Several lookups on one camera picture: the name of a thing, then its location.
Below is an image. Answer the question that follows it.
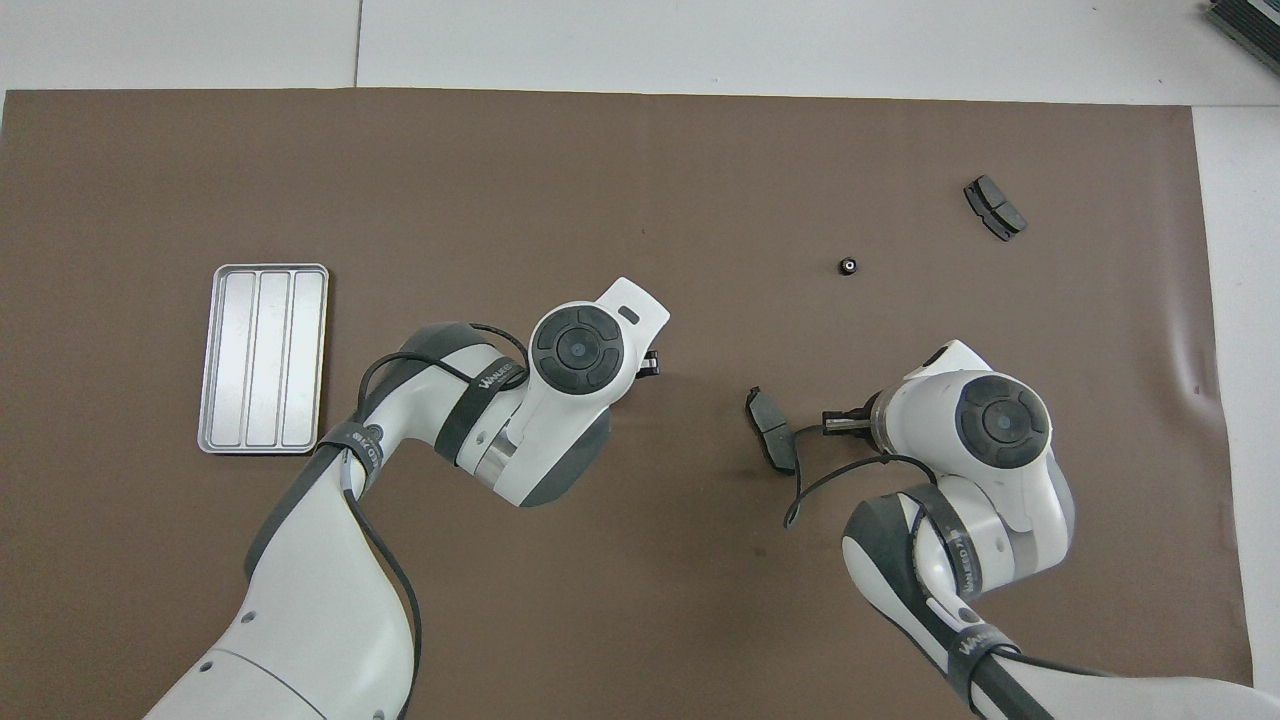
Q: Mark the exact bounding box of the dark grey brake pad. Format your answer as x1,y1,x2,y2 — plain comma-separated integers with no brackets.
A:
963,175,1029,243
745,386,799,477

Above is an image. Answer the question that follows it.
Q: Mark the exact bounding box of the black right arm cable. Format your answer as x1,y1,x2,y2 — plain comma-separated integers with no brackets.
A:
783,425,936,528

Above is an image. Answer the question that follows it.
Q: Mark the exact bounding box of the brown table mat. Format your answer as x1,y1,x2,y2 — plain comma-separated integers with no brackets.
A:
0,88,1256,720

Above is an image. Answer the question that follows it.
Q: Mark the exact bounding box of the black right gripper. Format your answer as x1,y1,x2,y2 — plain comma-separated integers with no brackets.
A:
822,398,886,438

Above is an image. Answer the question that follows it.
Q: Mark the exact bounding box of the black ribbed device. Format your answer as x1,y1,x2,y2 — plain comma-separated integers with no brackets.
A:
1205,0,1280,76

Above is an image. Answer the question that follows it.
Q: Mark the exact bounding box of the silver metal tray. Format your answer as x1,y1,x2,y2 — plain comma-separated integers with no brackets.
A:
197,263,330,455

